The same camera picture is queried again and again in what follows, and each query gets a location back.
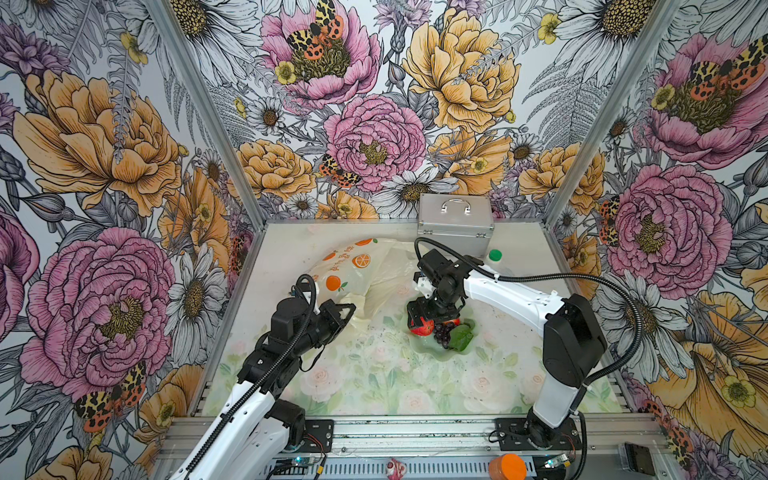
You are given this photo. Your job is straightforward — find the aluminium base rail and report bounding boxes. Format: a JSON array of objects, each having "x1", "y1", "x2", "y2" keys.
[{"x1": 152, "y1": 413, "x2": 667, "y2": 480}]

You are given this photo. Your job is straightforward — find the orange round cap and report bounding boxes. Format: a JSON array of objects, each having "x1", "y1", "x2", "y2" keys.
[{"x1": 488, "y1": 453, "x2": 527, "y2": 480}]

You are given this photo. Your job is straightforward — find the cream translucent plastic bag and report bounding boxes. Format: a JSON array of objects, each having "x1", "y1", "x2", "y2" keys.
[{"x1": 309, "y1": 238, "x2": 417, "y2": 331}]

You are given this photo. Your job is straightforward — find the black corrugated cable right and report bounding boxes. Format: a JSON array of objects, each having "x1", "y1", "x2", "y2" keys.
[{"x1": 413, "y1": 236, "x2": 643, "y2": 480}]

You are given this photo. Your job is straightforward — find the black corrugated cable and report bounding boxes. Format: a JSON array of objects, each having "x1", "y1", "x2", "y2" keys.
[
  {"x1": 413, "y1": 236, "x2": 643, "y2": 480},
  {"x1": 182, "y1": 274, "x2": 317, "y2": 480}
]

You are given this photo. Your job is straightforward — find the black device on rail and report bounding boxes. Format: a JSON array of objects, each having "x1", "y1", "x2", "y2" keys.
[{"x1": 619, "y1": 443, "x2": 656, "y2": 476}]

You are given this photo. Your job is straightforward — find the white bottle green cap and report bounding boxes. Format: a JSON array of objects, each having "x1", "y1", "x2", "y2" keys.
[{"x1": 485, "y1": 249, "x2": 505, "y2": 275}]

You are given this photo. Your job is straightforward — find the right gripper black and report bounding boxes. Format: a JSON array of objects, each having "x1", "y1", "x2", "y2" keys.
[{"x1": 407, "y1": 284, "x2": 462, "y2": 328}]

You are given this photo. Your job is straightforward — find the silver aluminium case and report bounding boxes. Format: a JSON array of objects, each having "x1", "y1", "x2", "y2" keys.
[{"x1": 417, "y1": 194, "x2": 495, "y2": 258}]

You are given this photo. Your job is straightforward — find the red strawberry fruit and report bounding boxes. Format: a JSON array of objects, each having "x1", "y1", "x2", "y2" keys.
[{"x1": 408, "y1": 317, "x2": 435, "y2": 337}]

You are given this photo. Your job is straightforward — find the aluminium corner post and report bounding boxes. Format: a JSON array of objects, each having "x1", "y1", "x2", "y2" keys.
[
  {"x1": 543, "y1": 0, "x2": 681, "y2": 227},
  {"x1": 147, "y1": 1, "x2": 266, "y2": 233}
]

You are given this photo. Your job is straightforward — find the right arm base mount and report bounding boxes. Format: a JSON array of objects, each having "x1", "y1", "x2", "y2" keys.
[{"x1": 493, "y1": 416, "x2": 582, "y2": 451}]

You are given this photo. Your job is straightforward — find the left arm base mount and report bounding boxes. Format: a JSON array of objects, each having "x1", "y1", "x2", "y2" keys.
[{"x1": 296, "y1": 419, "x2": 335, "y2": 454}]

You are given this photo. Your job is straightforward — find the green leaf grape bunch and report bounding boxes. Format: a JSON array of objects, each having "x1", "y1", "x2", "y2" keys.
[{"x1": 433, "y1": 320, "x2": 475, "y2": 352}]

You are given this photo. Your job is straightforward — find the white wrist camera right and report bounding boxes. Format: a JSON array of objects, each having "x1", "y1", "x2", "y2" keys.
[{"x1": 414, "y1": 276, "x2": 435, "y2": 299}]

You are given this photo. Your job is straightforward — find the light green wavy plate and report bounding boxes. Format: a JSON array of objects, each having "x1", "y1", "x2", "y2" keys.
[{"x1": 407, "y1": 318, "x2": 480, "y2": 361}]

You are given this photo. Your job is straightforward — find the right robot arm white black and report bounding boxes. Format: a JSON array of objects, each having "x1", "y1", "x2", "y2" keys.
[{"x1": 406, "y1": 249, "x2": 607, "y2": 450}]

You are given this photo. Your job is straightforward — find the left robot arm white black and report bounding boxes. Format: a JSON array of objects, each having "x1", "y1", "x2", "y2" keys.
[{"x1": 169, "y1": 297, "x2": 356, "y2": 479}]

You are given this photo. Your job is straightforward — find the black corrugated cable left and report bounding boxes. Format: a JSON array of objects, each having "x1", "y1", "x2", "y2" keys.
[{"x1": 182, "y1": 274, "x2": 317, "y2": 480}]

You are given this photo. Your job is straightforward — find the pink white small figure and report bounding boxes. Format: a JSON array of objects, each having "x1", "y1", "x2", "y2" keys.
[{"x1": 385, "y1": 458, "x2": 407, "y2": 480}]

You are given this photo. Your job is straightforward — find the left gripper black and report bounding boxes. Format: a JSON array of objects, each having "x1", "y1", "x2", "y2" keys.
[{"x1": 294, "y1": 299, "x2": 355, "y2": 355}]

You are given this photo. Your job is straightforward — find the aluminium corner post right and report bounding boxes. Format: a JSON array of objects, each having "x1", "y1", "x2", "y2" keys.
[{"x1": 543, "y1": 0, "x2": 681, "y2": 227}]

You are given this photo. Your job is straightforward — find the aluminium corner post left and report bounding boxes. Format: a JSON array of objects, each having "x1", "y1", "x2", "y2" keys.
[{"x1": 147, "y1": 1, "x2": 266, "y2": 233}]

